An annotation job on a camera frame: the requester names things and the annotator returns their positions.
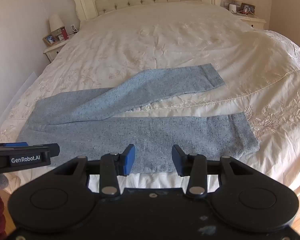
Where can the small table clock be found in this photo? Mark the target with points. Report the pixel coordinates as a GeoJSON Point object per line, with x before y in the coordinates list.
{"type": "Point", "coordinates": [60, 37]}

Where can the white embroidered bedspread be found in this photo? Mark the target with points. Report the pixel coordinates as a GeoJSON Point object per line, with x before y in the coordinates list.
{"type": "Point", "coordinates": [165, 42]}

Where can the cream nightstand with white speaker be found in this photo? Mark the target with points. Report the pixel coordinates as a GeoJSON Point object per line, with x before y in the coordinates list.
{"type": "Point", "coordinates": [253, 21]}

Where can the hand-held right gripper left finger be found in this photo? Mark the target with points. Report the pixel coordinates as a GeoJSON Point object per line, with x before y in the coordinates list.
{"type": "Point", "coordinates": [128, 161]}

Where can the white round speaker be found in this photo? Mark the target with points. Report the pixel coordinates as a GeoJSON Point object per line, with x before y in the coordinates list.
{"type": "Point", "coordinates": [232, 8]}

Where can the white shade table lamp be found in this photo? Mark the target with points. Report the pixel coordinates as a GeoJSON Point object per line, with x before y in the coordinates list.
{"type": "Point", "coordinates": [55, 23]}

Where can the red can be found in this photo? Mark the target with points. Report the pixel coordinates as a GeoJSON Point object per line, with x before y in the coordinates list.
{"type": "Point", "coordinates": [64, 34]}

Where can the light blue speckled pants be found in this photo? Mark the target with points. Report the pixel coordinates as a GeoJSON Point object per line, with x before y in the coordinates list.
{"type": "Point", "coordinates": [165, 135]}

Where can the cream nightstand with red can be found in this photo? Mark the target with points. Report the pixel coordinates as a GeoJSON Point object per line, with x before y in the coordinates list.
{"type": "Point", "coordinates": [52, 51]}

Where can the wooden photo frame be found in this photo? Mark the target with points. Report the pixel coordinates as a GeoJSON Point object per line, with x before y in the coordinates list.
{"type": "Point", "coordinates": [49, 40]}

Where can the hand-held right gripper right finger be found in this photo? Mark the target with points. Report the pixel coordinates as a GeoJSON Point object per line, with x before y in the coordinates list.
{"type": "Point", "coordinates": [177, 162]}

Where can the grey fuzzy cloth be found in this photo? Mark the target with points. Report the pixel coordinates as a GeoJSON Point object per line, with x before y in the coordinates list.
{"type": "Point", "coordinates": [2, 180]}

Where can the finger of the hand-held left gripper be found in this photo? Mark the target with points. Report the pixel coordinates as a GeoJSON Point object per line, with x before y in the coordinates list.
{"type": "Point", "coordinates": [15, 144]}
{"type": "Point", "coordinates": [53, 150]}

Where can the dark photo frame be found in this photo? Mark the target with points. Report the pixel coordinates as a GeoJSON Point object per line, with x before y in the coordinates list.
{"type": "Point", "coordinates": [248, 7]}

